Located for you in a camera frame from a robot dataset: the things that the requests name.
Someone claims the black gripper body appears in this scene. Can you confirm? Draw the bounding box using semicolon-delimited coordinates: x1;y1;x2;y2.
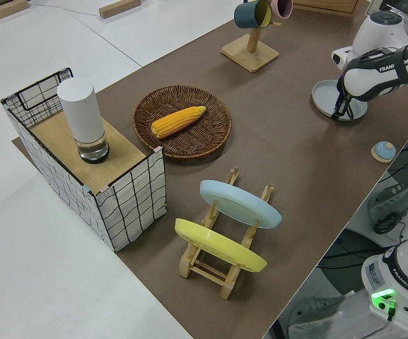
336;73;351;105

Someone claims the gray round plate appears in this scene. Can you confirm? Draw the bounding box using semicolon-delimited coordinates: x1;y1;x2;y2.
311;78;368;122

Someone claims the light blue plate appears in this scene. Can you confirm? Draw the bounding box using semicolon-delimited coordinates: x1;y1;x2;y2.
199;179;284;231

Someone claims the yellow plate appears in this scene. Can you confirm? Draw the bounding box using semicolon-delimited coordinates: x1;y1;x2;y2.
173;218;269;274

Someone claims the wooden plate rack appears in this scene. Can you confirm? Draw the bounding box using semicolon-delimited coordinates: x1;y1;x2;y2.
178;167;276;301

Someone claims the blue bell wooden base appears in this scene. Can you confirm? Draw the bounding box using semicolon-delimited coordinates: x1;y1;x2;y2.
371;140;398;164

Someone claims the brown table mat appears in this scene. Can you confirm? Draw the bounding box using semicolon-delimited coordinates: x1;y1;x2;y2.
11;0;408;339

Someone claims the light wooden box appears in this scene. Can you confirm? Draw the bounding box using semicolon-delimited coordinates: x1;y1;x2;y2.
291;0;362;17

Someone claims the wooden mug tree stand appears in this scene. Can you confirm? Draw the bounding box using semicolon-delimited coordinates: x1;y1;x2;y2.
220;20;282;74

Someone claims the pink mug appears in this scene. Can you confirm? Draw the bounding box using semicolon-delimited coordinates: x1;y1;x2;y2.
269;0;294;20

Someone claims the dark teal mug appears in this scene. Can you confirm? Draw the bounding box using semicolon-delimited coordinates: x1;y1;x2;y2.
233;0;262;30

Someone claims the brown wicker basket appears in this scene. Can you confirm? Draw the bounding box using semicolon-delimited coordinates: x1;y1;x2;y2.
133;84;233;163

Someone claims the yellow corn cob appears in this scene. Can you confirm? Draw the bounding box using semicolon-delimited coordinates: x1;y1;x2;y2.
151;105;207;140

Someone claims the short wooden block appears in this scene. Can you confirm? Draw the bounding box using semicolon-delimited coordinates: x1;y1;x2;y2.
98;0;134;20

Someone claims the white cylinder bottle clear base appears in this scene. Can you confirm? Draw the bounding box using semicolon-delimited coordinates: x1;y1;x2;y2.
56;76;110;165

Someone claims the white grid pattern box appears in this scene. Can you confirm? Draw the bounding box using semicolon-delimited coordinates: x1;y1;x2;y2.
0;66;168;253

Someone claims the long wooden block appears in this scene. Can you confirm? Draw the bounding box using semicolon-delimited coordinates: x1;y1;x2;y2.
0;0;30;25

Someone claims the black coiled power cable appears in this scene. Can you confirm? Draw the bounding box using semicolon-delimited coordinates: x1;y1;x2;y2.
372;208;408;235

